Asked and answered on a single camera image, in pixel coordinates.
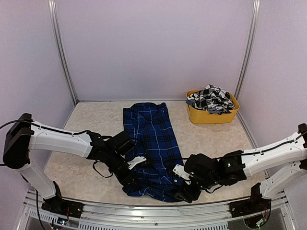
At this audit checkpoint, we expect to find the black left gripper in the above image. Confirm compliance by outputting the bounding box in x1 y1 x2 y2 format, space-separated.
105 151 141 190

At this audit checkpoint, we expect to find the blue plaid long sleeve shirt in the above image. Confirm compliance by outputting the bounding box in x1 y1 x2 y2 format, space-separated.
122 103 184 203

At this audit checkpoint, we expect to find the yellow plastic basket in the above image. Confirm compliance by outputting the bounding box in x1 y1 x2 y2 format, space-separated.
187 93 240 125

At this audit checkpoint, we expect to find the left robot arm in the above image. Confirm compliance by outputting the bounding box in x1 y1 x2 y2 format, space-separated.
3 114 146 213

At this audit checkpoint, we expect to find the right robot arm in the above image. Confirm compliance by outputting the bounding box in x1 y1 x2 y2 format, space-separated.
172 123 307 213

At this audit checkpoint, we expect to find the black white plaid shirt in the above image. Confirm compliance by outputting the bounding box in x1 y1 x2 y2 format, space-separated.
186 84 236 115

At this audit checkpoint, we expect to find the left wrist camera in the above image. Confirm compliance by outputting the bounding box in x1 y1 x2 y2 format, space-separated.
128 156 152 170

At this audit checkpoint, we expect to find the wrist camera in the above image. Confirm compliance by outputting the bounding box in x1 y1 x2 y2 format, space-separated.
167 164 192 185
128 156 152 170

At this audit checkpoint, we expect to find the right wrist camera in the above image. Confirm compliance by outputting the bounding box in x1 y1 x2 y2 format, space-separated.
167 164 192 185

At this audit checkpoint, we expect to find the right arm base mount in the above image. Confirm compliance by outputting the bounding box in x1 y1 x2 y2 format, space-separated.
229 183 272 218

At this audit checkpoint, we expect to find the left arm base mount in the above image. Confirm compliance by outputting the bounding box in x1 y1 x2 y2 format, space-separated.
41 181 84 219

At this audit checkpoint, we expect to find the front aluminium rail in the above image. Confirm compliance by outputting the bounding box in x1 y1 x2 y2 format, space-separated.
15 191 296 230

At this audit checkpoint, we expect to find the left aluminium frame post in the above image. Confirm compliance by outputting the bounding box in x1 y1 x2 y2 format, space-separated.
48 0 79 106

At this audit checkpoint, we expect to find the aluminium frame post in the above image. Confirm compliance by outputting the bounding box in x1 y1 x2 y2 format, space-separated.
236 0 261 96
48 0 79 106

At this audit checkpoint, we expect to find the right aluminium frame post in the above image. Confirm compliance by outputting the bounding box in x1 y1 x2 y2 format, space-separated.
236 0 261 96

